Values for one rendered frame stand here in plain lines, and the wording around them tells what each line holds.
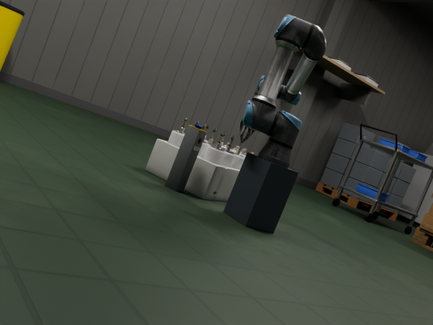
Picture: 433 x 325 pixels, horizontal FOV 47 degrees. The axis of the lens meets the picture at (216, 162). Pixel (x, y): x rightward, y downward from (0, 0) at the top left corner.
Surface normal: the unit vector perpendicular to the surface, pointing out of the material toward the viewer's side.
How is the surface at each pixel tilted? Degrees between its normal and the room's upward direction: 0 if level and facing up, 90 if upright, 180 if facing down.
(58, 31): 90
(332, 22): 90
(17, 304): 0
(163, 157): 90
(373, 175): 90
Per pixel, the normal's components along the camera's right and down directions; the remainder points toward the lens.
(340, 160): -0.76, -0.25
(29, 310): 0.37, -0.93
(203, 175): -0.47, -0.11
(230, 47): 0.54, 0.28
